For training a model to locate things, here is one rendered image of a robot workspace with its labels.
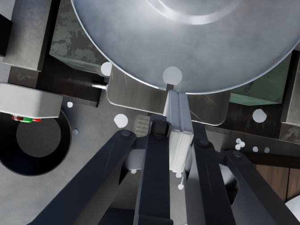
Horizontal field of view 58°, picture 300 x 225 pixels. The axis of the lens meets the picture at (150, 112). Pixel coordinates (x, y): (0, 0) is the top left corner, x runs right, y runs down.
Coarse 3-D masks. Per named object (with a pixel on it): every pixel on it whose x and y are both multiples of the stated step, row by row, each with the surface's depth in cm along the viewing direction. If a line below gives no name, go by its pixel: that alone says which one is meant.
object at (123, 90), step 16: (112, 64) 31; (112, 80) 31; (128, 80) 31; (112, 96) 31; (128, 96) 31; (144, 96) 31; (160, 96) 31; (192, 96) 31; (208, 96) 31; (224, 96) 31; (160, 112) 31; (192, 112) 31; (208, 112) 31; (224, 112) 31
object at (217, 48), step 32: (96, 0) 31; (128, 0) 31; (160, 0) 30; (192, 0) 30; (224, 0) 30; (256, 0) 31; (288, 0) 31; (96, 32) 31; (128, 32) 31; (160, 32) 31; (192, 32) 31; (224, 32) 31; (256, 32) 31; (288, 32) 31; (128, 64) 31; (160, 64) 31; (192, 64) 31; (224, 64) 31; (256, 64) 31
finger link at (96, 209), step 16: (112, 144) 14; (128, 144) 14; (96, 160) 12; (112, 160) 13; (80, 176) 11; (96, 176) 11; (112, 176) 12; (64, 192) 10; (80, 192) 10; (96, 192) 11; (112, 192) 13; (48, 208) 9; (64, 208) 10; (80, 208) 10; (96, 208) 11; (32, 224) 9; (48, 224) 9; (64, 224) 9; (80, 224) 10; (96, 224) 12
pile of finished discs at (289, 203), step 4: (296, 196) 74; (288, 200) 74; (292, 200) 74; (296, 200) 74; (288, 204) 74; (292, 204) 74; (296, 204) 74; (292, 208) 74; (296, 208) 74; (292, 212) 74; (296, 212) 74; (296, 216) 74
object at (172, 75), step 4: (168, 68) 31; (172, 68) 31; (176, 68) 31; (164, 72) 31; (168, 72) 31; (172, 72) 31; (176, 72) 31; (180, 72) 31; (164, 76) 31; (168, 76) 31; (172, 76) 31; (176, 76) 31; (180, 76) 31; (164, 80) 31; (168, 80) 31; (172, 80) 31; (176, 80) 31; (180, 80) 31; (176, 84) 31
